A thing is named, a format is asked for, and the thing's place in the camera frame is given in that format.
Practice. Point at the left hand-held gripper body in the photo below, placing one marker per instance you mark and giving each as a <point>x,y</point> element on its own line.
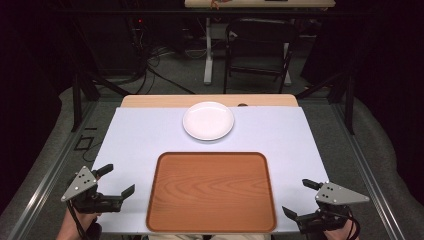
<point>80,184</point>

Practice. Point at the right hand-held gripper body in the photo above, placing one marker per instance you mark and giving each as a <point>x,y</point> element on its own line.
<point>336,196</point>

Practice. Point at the person's right hand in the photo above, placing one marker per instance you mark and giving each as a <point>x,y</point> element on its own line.
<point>346,233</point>

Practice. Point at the person's left hand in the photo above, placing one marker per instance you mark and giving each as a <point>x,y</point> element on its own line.
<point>71,226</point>

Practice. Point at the white table mat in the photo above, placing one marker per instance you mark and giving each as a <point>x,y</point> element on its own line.
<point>133,140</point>

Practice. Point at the black metal stand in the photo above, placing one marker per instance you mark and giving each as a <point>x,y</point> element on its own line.
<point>349,103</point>
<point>77,100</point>

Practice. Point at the brown wooden tray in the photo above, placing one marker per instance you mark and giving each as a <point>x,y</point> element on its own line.
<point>211,191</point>

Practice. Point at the white round plate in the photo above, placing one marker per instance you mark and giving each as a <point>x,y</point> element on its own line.
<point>208,120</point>

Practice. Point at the dark equipment with red light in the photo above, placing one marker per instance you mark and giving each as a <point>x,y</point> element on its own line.
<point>138,30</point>

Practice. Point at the white-legged wooden desk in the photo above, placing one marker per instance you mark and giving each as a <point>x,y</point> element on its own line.
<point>208,60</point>

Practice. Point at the black folding chair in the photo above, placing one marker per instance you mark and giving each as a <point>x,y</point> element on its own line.
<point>260,36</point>

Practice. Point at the black horizontal bar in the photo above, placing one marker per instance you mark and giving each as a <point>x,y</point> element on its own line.
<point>166,12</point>

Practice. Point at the orange object on desk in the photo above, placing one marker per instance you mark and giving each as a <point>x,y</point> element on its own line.
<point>216,4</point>

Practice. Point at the grey metal floor rail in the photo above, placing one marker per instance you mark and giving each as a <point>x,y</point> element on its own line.
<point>370,180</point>
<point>43,186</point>

